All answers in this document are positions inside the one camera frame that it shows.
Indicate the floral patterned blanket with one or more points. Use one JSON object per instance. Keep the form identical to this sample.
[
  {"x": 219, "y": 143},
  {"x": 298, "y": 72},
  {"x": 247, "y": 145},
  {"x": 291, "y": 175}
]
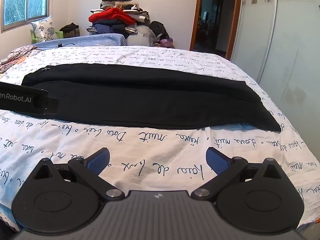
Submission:
[{"x": 17, "y": 56}]

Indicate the green plastic chair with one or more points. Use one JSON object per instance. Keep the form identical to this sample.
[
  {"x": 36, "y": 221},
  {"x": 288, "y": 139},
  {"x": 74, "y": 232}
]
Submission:
[{"x": 57, "y": 35}]

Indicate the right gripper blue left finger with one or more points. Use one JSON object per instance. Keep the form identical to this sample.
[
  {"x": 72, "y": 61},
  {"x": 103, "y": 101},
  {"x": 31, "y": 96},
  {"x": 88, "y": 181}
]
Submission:
[{"x": 87, "y": 173}]

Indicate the white script-print bed sheet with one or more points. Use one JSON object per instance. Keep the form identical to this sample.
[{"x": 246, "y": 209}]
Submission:
[{"x": 144, "y": 158}]

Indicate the black pants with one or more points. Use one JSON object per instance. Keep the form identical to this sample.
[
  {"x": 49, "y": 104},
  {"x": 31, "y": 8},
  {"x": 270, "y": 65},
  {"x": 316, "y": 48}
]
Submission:
[{"x": 129, "y": 96}]

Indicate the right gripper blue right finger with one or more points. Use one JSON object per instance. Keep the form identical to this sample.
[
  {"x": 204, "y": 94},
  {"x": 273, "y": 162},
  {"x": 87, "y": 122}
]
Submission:
[{"x": 226, "y": 169}]

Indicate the wooden door frame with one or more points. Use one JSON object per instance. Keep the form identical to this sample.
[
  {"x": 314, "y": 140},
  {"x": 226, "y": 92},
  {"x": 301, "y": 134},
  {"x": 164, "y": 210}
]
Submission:
[{"x": 214, "y": 27}]

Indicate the window with grey frame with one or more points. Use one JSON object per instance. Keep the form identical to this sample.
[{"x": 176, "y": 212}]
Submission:
[{"x": 16, "y": 13}]

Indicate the black handbag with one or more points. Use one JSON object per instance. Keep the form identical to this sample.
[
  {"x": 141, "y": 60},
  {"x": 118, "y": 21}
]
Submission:
[{"x": 70, "y": 30}]

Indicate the pile of clothes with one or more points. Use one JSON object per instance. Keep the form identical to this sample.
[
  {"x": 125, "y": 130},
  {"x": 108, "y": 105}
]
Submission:
[{"x": 127, "y": 18}]

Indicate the floral pillow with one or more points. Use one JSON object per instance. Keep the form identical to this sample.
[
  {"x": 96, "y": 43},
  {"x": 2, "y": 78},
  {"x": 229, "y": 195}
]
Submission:
[{"x": 43, "y": 27}]

